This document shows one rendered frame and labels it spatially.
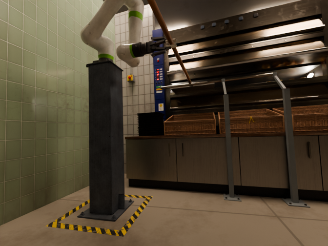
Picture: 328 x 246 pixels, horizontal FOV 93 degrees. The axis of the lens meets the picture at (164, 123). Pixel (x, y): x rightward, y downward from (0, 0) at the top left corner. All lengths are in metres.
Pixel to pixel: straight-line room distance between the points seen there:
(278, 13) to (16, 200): 3.24
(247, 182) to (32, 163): 1.88
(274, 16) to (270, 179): 1.92
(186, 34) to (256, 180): 2.02
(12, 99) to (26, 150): 0.41
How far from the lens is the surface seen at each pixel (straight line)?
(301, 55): 2.38
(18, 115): 1.70
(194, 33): 2.56
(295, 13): 2.72
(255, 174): 1.70
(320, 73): 2.66
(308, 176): 1.82
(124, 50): 1.20
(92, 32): 1.45
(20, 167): 1.72
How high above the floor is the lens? 0.62
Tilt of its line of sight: 3 degrees up
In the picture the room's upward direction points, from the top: 2 degrees counter-clockwise
